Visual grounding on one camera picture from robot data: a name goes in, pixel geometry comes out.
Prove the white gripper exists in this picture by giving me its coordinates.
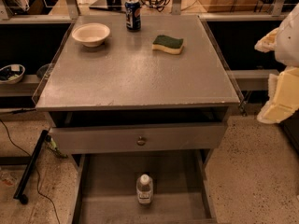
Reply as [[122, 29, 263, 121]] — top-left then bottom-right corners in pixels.
[[254, 4, 299, 124]]

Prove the black floor cable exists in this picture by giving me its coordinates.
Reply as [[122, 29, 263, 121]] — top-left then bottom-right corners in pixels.
[[0, 119, 62, 224]]

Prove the black bar with wheel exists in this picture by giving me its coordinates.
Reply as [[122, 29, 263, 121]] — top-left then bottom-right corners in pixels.
[[13, 130, 48, 204]]

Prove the grey top drawer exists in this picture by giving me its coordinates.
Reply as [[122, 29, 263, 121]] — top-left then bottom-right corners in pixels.
[[50, 122, 227, 154]]

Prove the grey side shelf beam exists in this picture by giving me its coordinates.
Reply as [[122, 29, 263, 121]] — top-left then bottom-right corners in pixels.
[[227, 69, 279, 91]]

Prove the grey open middle drawer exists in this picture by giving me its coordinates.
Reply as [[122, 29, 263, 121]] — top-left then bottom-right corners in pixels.
[[72, 150, 218, 224]]

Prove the round brass drawer knob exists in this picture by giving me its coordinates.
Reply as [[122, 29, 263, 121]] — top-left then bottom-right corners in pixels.
[[136, 136, 147, 146]]

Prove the grey drawer cabinet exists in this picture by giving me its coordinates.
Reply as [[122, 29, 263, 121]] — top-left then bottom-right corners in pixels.
[[36, 14, 239, 224]]

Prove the blue pepsi soda can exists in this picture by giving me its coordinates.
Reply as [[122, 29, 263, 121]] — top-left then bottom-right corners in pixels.
[[125, 0, 141, 31]]

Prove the black monitor stand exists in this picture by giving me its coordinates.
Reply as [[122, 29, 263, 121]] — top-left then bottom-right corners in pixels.
[[89, 0, 125, 13]]

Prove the white bowl with items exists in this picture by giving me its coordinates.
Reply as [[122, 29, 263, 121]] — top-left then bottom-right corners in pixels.
[[0, 64, 25, 84]]

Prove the white paper bowl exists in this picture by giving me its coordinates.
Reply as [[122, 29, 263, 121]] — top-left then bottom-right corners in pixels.
[[72, 23, 110, 48]]

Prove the clear plastic water bottle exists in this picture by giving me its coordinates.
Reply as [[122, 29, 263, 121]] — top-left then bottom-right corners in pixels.
[[136, 174, 153, 205]]

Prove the green yellow sponge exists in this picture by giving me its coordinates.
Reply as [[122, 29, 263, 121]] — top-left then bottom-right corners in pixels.
[[152, 35, 184, 55]]

